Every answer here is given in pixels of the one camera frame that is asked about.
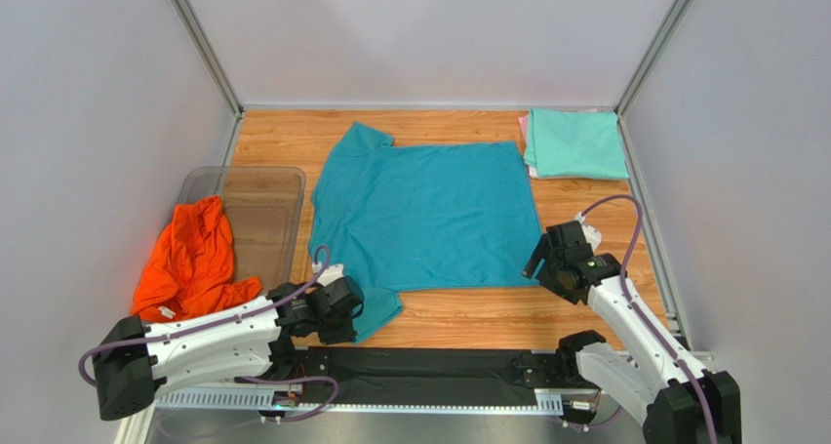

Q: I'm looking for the clear plastic bin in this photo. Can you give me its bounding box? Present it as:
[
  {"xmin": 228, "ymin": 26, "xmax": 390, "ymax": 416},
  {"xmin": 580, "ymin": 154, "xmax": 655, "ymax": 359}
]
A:
[{"xmin": 162, "ymin": 166, "xmax": 305, "ymax": 296}]

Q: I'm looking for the folded pink t-shirt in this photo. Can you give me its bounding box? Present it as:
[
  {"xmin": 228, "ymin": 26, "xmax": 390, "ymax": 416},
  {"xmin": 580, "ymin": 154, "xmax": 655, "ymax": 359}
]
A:
[{"xmin": 518, "ymin": 108, "xmax": 598, "ymax": 179}]

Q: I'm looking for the teal blue t-shirt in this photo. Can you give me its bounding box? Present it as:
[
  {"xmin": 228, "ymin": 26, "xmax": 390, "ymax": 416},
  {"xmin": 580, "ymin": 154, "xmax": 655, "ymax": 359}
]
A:
[{"xmin": 309, "ymin": 123, "xmax": 541, "ymax": 341}]

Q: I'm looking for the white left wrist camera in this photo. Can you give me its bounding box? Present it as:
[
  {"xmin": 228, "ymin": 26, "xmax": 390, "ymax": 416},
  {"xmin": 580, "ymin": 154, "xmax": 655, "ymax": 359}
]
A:
[{"xmin": 312, "ymin": 263, "xmax": 345, "ymax": 286}]

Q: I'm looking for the folded mint green t-shirt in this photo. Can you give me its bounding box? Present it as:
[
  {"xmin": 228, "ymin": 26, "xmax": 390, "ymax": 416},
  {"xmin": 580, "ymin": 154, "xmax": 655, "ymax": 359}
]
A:
[{"xmin": 524, "ymin": 108, "xmax": 629, "ymax": 181}]

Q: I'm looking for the black table edge strip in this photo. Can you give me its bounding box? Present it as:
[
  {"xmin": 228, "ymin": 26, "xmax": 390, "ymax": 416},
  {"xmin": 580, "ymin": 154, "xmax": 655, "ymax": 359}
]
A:
[{"xmin": 261, "ymin": 346, "xmax": 597, "ymax": 407}]

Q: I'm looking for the orange crumpled t-shirt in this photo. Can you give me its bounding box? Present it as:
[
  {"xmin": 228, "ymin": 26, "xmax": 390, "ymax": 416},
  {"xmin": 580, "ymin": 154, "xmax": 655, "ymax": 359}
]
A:
[{"xmin": 130, "ymin": 195, "xmax": 263, "ymax": 323}]

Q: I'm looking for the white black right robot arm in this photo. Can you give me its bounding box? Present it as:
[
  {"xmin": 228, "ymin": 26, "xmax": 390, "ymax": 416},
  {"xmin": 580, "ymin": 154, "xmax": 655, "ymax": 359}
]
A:
[{"xmin": 523, "ymin": 221, "xmax": 742, "ymax": 443}]

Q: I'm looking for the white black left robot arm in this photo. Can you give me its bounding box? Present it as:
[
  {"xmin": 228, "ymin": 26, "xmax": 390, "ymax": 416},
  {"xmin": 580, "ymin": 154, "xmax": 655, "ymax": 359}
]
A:
[{"xmin": 79, "ymin": 275, "xmax": 365, "ymax": 421}]

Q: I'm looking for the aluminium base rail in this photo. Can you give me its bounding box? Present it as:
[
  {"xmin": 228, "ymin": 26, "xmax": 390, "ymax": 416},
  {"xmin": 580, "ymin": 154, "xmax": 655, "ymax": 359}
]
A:
[{"xmin": 113, "ymin": 342, "xmax": 741, "ymax": 444}]

